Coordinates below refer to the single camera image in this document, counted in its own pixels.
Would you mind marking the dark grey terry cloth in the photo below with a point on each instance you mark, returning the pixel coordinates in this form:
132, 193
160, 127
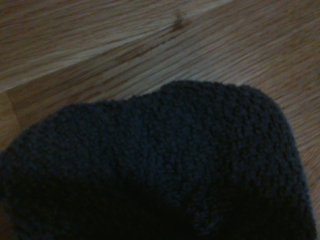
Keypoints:
160, 170

